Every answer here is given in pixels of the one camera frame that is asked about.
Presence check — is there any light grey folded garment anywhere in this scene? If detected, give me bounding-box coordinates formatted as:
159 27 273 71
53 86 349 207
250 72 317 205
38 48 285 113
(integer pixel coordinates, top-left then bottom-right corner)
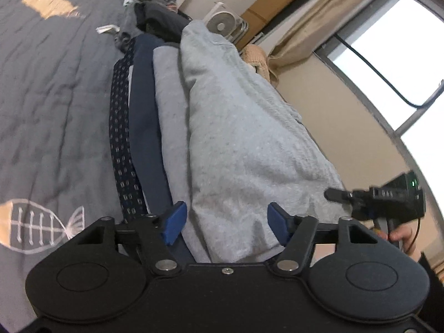
152 44 213 263

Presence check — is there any brown cardboard box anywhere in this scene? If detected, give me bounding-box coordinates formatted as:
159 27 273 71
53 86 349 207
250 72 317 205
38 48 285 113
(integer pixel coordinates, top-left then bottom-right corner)
239 0 329 36

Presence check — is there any black folded garment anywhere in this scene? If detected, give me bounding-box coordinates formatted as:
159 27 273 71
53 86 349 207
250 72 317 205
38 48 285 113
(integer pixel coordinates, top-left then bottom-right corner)
135 1 190 44

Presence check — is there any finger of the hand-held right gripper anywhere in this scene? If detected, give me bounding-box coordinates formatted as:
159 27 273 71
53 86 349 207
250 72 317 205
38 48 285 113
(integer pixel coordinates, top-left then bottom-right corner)
324 186 353 206

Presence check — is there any person's right hand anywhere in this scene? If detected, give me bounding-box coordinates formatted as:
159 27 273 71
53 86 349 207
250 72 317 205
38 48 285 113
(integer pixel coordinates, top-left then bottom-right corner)
374 224 414 253

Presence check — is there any white folding rack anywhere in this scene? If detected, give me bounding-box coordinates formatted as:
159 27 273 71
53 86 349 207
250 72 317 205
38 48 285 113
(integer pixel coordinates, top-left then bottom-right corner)
226 20 251 46

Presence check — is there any white box fan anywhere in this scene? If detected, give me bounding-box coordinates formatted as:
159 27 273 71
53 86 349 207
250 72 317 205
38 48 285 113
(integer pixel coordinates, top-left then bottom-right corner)
202 1 242 39

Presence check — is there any black cable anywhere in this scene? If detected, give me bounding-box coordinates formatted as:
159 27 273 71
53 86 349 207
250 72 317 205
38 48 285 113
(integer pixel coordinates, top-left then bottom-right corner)
402 216 423 256

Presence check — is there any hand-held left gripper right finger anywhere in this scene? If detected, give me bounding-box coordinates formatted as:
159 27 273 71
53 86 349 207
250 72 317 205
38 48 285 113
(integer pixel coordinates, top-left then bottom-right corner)
267 202 399 275

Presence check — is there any dark patterned crumpled garment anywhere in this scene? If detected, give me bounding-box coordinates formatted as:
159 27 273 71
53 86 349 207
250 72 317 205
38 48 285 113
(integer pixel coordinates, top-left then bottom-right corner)
152 0 181 12

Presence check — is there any black flat board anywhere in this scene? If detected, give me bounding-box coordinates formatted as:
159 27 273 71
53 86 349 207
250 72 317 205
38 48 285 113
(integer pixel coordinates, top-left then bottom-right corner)
256 0 326 44

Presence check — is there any beige curtain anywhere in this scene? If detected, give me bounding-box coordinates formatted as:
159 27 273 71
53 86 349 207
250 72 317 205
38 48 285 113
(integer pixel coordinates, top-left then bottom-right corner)
268 0 407 70

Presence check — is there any grey t-shirt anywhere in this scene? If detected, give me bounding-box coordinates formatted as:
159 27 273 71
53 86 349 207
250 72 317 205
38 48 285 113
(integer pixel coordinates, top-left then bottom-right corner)
178 20 352 263

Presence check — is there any window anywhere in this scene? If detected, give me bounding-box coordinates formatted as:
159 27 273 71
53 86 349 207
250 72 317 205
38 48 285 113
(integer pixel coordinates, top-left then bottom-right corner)
313 0 444 216

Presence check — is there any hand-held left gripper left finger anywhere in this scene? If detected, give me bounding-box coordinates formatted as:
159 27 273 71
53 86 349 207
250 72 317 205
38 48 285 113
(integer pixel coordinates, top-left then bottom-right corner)
78 201 188 277

